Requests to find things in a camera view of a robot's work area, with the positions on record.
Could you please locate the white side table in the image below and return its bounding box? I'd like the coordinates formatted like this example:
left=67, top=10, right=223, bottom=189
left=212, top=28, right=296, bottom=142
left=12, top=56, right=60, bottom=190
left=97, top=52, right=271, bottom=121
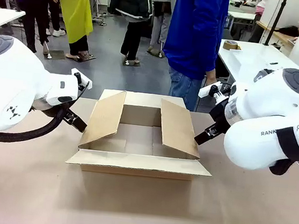
left=0, top=8, right=27, bottom=38

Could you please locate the black right arm cable sleeve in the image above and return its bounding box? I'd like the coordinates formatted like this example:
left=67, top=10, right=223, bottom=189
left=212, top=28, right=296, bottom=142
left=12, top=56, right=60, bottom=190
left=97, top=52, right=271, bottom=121
left=268, top=124, right=299, bottom=178

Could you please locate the person in blue jacket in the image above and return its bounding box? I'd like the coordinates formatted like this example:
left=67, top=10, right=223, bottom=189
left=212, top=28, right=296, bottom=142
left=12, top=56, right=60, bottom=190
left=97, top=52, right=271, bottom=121
left=156, top=0, right=231, bottom=114

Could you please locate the black stand pole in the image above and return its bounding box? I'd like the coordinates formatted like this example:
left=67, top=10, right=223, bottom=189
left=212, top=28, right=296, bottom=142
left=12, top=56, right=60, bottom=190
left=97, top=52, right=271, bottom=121
left=262, top=0, right=288, bottom=49

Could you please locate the person in grey clothes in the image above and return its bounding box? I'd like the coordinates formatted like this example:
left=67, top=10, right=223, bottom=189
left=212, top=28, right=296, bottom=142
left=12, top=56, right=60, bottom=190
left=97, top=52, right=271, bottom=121
left=144, top=0, right=178, bottom=59

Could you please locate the person in pink top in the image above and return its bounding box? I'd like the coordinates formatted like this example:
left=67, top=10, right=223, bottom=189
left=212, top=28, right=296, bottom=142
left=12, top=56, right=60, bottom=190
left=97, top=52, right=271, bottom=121
left=254, top=0, right=270, bottom=17

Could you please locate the white background desk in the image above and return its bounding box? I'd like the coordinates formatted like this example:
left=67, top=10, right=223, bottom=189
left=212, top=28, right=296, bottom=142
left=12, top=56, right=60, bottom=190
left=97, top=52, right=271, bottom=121
left=225, top=4, right=258, bottom=31

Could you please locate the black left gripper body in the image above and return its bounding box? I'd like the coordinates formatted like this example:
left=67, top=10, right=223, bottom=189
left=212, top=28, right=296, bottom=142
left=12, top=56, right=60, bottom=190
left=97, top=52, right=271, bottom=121
left=61, top=106, right=74, bottom=122

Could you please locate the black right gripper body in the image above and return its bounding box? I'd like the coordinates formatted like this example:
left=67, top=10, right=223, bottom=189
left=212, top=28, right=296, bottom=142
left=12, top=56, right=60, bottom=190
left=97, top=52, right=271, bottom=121
left=207, top=96, right=235, bottom=135

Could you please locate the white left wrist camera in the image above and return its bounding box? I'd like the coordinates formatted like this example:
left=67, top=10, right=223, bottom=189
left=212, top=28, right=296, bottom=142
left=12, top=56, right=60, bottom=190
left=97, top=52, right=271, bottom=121
left=69, top=68, right=94, bottom=92

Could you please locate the small brown box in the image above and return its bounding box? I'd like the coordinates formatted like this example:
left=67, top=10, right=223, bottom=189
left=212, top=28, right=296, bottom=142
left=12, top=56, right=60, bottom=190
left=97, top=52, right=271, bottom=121
left=222, top=39, right=243, bottom=52

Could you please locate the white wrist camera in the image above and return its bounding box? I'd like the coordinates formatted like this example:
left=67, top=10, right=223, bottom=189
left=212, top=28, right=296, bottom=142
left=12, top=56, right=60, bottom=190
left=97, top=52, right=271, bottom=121
left=69, top=68, right=94, bottom=92
left=198, top=79, right=232, bottom=103

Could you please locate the person's left hand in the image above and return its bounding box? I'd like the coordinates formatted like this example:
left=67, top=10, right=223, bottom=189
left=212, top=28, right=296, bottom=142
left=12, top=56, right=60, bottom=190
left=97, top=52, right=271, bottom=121
left=203, top=69, right=217, bottom=85

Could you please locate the blue-sleeved left forearm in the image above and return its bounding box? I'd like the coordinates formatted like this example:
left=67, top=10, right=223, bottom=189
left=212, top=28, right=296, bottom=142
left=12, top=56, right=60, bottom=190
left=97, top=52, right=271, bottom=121
left=201, top=34, right=227, bottom=75

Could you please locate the dark floor plate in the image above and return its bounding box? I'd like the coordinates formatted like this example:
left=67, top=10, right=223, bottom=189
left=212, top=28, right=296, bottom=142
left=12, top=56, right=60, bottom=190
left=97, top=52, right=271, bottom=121
left=121, top=56, right=142, bottom=69
left=74, top=51, right=97, bottom=64
left=145, top=46, right=166, bottom=59
left=43, top=48, right=66, bottom=62

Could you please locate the wooden table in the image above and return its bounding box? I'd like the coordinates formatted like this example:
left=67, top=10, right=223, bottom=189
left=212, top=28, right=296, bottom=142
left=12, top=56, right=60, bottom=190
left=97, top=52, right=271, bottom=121
left=253, top=20, right=298, bottom=48

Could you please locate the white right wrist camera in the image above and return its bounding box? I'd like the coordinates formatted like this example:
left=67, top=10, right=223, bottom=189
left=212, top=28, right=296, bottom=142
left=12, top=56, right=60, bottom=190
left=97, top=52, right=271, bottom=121
left=198, top=79, right=232, bottom=103

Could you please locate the person in yellow apron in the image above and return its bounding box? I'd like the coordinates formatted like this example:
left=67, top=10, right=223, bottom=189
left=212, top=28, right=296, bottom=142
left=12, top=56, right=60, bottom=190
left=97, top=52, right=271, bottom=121
left=43, top=0, right=97, bottom=62

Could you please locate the brown cardboard box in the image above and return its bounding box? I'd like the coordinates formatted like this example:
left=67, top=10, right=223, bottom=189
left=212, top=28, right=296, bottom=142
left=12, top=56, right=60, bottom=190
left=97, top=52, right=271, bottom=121
left=64, top=84, right=222, bottom=186

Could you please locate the black bag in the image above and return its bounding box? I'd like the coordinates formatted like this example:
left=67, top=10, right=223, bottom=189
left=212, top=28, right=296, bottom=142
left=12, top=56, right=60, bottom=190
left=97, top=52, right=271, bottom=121
left=277, top=24, right=299, bottom=38

